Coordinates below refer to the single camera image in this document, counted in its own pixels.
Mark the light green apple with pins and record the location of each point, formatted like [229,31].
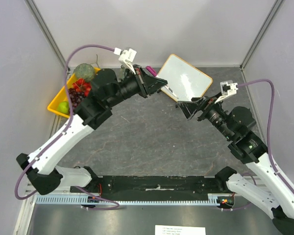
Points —
[63,107]

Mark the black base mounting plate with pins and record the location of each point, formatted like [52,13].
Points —
[113,184]

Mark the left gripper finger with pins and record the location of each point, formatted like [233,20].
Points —
[154,88]
[148,79]

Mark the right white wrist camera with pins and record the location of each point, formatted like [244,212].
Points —
[227,90]

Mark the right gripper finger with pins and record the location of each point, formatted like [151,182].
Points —
[190,108]
[198,99]

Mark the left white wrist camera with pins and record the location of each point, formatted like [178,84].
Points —
[126,57]

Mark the yellow plastic tray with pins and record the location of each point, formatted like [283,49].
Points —
[61,96]

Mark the green melon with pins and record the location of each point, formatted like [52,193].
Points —
[85,71]

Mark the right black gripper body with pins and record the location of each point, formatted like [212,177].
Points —
[203,109]

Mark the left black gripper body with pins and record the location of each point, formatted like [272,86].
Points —
[138,73]

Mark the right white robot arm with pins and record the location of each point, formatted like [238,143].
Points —
[278,202]

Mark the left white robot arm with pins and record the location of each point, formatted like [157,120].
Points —
[106,92]

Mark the wood framed whiteboard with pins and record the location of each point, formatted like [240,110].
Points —
[184,80]

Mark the white paper label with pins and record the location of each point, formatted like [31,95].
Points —
[179,230]

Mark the grey slotted cable duct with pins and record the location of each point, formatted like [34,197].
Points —
[83,199]

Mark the purple grape bunch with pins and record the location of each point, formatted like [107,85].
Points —
[76,97]

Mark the red strawberry cluster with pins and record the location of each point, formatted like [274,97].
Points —
[82,87]

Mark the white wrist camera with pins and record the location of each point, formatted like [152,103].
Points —
[227,90]
[126,57]

